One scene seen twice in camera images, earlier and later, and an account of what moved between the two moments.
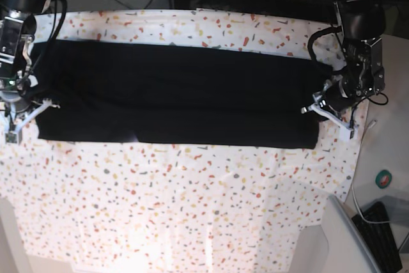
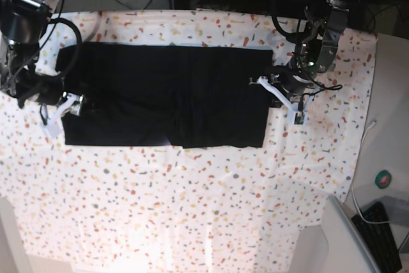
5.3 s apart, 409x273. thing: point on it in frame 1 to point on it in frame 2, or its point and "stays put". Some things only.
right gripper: (336, 94) to (294, 81)
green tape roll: (383, 178) stays put
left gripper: (14, 101) to (46, 90)
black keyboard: (379, 239) stays put
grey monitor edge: (349, 249) stays put
